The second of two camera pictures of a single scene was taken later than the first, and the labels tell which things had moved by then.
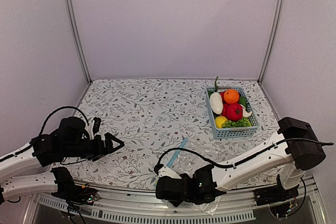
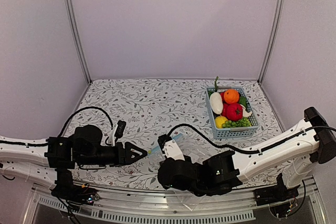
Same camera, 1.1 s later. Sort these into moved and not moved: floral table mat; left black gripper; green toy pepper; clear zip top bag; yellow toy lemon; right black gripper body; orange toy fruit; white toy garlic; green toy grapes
Moved: clear zip top bag; right black gripper body; left black gripper
Not moved: green toy grapes; orange toy fruit; green toy pepper; yellow toy lemon; white toy garlic; floral table mat
